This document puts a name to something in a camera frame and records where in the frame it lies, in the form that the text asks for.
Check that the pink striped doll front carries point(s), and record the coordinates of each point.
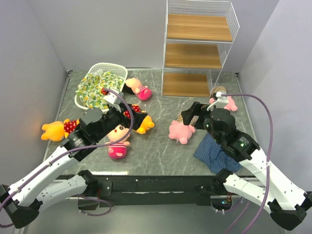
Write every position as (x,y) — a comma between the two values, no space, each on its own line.
(118,150)

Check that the blue checkered cloth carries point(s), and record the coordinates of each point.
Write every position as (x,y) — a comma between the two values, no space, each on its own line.
(210,153)

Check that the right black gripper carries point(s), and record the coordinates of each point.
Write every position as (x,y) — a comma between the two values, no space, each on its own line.
(198,109)

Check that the pink doll near basket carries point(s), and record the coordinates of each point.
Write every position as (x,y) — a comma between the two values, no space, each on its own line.
(134,86)

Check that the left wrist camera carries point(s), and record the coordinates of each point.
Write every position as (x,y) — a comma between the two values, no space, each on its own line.
(110,98)

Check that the orange bear plush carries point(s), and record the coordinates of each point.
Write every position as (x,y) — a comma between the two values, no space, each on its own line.
(149,124)
(58,130)

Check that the white plastic basket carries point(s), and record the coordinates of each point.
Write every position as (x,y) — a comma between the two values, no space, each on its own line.
(115,68)

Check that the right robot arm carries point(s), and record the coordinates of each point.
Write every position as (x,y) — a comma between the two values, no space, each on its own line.
(286,203)

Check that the lemon print cloth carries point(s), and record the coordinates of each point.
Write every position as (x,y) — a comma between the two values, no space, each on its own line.
(89,92)

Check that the pink pig plush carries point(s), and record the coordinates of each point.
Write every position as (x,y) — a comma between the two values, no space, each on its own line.
(180,132)
(223,89)

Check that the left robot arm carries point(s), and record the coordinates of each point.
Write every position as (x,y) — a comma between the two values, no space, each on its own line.
(24,200)

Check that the white wire wooden shelf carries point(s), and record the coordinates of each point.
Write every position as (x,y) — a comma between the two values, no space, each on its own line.
(199,35)

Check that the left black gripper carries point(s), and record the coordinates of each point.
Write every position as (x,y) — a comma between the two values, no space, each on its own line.
(137,117)

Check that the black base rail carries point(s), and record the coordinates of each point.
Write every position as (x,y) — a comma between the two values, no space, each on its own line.
(122,190)

